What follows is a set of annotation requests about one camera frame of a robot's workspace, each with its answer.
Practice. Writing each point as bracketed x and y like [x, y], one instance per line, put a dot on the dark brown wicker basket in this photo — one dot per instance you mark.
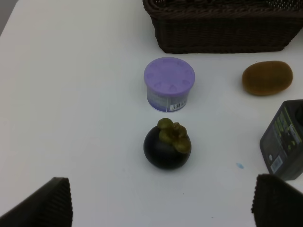
[224, 26]

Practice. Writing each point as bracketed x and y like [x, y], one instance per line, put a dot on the brown kiwi fruit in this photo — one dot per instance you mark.
[267, 78]

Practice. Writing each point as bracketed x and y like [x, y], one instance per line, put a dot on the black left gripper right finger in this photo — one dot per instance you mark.
[276, 203]

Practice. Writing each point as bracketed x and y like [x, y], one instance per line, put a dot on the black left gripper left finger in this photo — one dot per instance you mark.
[49, 206]

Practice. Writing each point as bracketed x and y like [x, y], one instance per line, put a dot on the dark purple mangosteen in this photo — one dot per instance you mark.
[167, 145]

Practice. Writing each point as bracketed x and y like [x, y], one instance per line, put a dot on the dark green pump bottle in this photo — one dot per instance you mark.
[282, 143]

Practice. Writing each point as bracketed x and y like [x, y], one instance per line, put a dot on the purple lidded round jar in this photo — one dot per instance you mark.
[168, 81]

